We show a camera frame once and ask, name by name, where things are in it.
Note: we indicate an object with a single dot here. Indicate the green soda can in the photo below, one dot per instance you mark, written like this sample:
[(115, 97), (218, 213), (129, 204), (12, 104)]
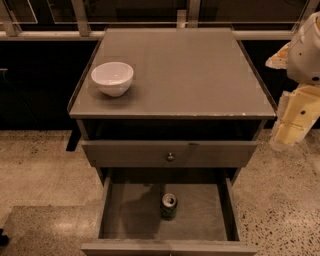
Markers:
[(168, 206)]

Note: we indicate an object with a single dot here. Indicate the open middle drawer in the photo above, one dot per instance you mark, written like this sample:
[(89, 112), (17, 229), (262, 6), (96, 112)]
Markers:
[(130, 223)]

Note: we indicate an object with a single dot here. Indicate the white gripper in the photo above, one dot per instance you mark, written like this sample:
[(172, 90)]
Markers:
[(305, 61)]

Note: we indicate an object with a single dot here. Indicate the metal window railing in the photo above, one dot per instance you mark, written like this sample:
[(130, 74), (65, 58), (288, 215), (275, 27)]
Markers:
[(88, 19)]

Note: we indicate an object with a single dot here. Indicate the grey drawer cabinet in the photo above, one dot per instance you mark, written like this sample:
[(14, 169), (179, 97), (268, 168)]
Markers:
[(188, 85)]

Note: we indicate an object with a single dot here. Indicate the brass drawer knob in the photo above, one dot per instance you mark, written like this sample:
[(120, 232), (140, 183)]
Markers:
[(170, 157)]

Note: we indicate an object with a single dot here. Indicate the white ceramic bowl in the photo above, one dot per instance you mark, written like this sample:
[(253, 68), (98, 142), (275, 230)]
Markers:
[(113, 78)]

